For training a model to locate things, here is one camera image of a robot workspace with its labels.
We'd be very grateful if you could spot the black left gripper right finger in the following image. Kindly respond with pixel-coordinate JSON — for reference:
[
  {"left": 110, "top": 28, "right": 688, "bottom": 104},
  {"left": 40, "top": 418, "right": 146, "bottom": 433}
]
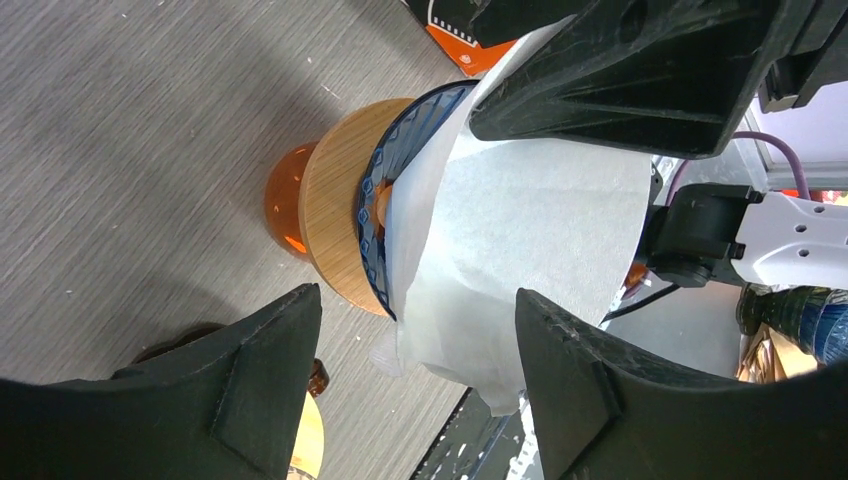
[{"left": 515, "top": 289, "right": 847, "bottom": 479}]

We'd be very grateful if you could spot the small wooden ring holder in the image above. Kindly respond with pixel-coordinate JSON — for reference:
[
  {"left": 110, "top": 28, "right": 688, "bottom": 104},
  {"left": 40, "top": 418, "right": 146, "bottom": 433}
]
[{"left": 298, "top": 97, "right": 413, "bottom": 317}]

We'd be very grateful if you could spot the large wooden ring holder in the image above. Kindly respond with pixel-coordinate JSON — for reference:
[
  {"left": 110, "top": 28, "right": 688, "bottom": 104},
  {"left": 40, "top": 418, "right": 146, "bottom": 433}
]
[{"left": 286, "top": 393, "right": 325, "bottom": 480}]

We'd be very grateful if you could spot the orange coffee filter box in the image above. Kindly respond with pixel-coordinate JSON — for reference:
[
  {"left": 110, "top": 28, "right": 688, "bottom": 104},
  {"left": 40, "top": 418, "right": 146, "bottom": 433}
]
[{"left": 401, "top": 0, "right": 515, "bottom": 78}]

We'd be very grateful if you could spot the blue glass dripper cone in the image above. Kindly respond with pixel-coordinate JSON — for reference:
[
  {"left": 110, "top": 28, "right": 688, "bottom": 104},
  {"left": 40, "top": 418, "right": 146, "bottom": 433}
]
[{"left": 354, "top": 79, "right": 478, "bottom": 320}]

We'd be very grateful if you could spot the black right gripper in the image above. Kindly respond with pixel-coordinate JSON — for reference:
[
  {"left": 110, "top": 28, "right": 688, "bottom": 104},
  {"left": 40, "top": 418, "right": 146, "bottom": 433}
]
[{"left": 470, "top": 0, "right": 847, "bottom": 159}]

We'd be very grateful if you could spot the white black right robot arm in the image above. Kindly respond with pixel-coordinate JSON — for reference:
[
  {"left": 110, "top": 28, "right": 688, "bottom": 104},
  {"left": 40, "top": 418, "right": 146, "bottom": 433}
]
[{"left": 470, "top": 1, "right": 847, "bottom": 289}]

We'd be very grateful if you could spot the amber glass carafe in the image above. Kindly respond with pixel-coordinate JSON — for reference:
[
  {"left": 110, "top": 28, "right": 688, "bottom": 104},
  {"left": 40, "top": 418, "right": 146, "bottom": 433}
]
[{"left": 263, "top": 142, "right": 317, "bottom": 260}]

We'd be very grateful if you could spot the brown paper filter stack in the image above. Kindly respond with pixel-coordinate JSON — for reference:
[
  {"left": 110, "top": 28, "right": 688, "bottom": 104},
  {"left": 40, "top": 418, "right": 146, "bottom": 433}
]
[{"left": 736, "top": 324, "right": 819, "bottom": 384}]

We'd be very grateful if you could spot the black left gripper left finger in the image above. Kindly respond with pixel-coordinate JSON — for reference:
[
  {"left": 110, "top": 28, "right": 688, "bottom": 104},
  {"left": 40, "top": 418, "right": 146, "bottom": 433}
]
[{"left": 1, "top": 284, "right": 322, "bottom": 479}]

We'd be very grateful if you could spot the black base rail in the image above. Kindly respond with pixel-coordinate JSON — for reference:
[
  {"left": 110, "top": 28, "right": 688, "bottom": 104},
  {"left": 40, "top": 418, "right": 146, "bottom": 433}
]
[{"left": 410, "top": 388, "right": 533, "bottom": 480}]

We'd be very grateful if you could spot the dark blue ribbed cup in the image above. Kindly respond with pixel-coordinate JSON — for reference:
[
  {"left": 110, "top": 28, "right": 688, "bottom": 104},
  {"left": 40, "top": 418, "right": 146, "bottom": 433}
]
[{"left": 736, "top": 285, "right": 847, "bottom": 365}]

